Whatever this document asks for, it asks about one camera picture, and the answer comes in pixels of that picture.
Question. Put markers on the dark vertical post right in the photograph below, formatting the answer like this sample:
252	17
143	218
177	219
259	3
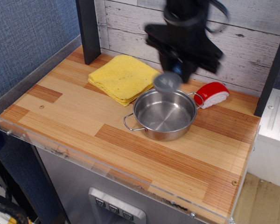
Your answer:
269	84

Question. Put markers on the red and white toy sushi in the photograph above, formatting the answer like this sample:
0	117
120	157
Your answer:
211	94

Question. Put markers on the dark vertical post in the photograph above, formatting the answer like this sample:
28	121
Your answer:
269	84
88	29

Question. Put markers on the yellow folded cloth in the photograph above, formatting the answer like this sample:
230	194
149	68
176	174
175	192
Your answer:
124	78

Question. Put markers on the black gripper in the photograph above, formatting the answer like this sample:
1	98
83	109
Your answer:
183	37

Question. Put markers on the stainless steel pot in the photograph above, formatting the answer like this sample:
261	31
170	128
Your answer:
164	116

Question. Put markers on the yellow black object bottom left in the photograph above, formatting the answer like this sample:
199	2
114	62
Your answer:
12	216

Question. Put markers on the blue and grey scoop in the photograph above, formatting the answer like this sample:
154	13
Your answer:
169	81

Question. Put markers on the white appliance at right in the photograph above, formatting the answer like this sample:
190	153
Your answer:
264	161

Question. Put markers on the dark vertical post left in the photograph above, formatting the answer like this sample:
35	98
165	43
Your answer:
88	29

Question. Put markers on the clear acrylic edge guard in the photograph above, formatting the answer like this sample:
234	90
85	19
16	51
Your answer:
198	174

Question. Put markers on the silver button control panel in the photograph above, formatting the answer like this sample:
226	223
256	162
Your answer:
116	206

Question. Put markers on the stainless steel cabinet front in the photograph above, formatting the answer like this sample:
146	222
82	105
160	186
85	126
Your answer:
72	182

